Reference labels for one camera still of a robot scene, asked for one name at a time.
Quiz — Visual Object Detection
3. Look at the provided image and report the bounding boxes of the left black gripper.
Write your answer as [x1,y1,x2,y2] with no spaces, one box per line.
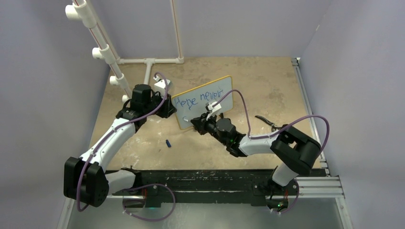
[144,91,176,119]

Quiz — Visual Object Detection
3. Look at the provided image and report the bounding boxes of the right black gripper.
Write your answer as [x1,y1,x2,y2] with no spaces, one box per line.
[192,111,229,146]

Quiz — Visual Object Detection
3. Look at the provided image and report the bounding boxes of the yellow framed whiteboard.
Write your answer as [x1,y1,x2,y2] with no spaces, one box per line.
[172,75,233,130]

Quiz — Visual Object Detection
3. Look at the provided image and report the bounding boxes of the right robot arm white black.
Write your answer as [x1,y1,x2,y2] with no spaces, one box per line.
[190,114,322,194]

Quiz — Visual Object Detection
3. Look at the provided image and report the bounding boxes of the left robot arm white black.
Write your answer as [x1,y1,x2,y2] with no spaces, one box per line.
[63,80,176,207]

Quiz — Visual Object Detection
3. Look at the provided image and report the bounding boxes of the black pliers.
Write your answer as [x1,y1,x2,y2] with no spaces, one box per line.
[255,115,287,132]

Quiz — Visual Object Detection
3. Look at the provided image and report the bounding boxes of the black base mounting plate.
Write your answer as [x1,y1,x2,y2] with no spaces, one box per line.
[111,169,327,208]

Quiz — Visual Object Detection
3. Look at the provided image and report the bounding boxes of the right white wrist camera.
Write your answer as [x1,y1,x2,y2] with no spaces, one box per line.
[205,101,222,121]

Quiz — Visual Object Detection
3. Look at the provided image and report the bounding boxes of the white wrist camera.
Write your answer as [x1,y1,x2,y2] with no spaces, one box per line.
[205,101,222,121]
[153,77,173,98]

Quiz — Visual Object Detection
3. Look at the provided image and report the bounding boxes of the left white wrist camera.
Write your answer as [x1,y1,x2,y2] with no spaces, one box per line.
[153,77,173,98]

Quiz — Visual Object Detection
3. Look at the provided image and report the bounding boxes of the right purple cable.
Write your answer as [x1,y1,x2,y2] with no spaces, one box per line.
[212,90,330,216]

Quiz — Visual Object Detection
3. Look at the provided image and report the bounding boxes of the white PVC pipe frame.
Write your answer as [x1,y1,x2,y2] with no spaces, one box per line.
[65,0,184,102]

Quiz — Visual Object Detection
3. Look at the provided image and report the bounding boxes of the aluminium rail frame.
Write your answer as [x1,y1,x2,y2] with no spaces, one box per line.
[57,57,354,229]

